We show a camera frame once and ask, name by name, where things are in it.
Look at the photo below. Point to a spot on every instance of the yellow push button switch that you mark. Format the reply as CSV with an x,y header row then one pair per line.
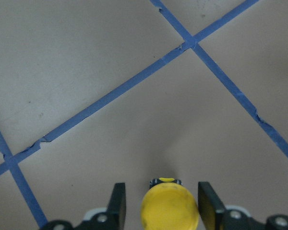
x,y
168,205

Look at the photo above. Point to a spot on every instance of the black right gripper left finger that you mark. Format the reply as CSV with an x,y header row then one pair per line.
x,y
117,206

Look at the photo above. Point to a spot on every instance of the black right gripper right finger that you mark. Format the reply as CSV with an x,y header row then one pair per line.
x,y
211,208

